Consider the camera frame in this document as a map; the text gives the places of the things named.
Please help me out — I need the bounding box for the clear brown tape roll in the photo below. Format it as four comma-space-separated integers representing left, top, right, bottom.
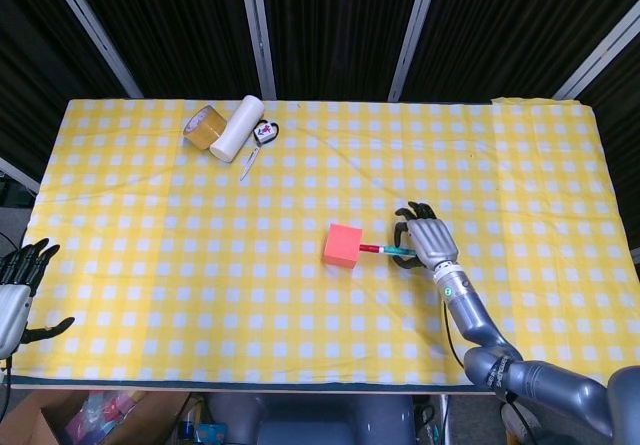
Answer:
182, 105, 229, 151

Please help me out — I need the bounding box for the grey metal frame post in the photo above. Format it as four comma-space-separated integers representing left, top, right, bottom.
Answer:
552, 0, 640, 100
387, 0, 443, 102
42, 0, 145, 99
237, 0, 278, 100

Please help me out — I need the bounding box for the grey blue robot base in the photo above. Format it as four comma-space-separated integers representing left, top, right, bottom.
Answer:
207, 392, 416, 445

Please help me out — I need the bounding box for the white paper roll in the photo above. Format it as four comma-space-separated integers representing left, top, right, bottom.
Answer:
209, 94, 265, 162

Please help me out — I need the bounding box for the yellow white checkered tablecloth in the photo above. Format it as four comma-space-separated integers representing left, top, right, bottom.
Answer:
9, 96, 640, 387

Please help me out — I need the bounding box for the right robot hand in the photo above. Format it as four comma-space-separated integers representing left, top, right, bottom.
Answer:
391, 201, 460, 271

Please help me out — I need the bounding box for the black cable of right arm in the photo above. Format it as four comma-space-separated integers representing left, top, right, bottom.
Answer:
441, 303, 466, 369

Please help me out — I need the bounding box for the white mahjong tile keychain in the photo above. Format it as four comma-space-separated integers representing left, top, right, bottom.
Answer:
253, 119, 280, 144

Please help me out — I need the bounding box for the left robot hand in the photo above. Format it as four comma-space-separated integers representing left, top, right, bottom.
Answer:
0, 237, 76, 361

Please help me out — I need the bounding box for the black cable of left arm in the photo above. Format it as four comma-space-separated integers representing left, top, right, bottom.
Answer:
0, 357, 12, 419

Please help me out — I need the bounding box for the cardboard box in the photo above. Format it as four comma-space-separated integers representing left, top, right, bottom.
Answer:
0, 389, 191, 445

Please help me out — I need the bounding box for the silver pen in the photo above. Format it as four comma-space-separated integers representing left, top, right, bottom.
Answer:
239, 145, 262, 182

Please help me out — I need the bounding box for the red and green marker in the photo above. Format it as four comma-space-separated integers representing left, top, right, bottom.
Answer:
358, 245, 417, 258

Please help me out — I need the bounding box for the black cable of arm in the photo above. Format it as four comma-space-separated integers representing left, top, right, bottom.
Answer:
0, 357, 12, 419
441, 303, 466, 369

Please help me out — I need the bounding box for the pink cube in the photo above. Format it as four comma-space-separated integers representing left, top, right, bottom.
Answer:
322, 223, 364, 269

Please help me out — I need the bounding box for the blue can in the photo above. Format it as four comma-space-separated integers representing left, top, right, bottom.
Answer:
178, 411, 197, 442

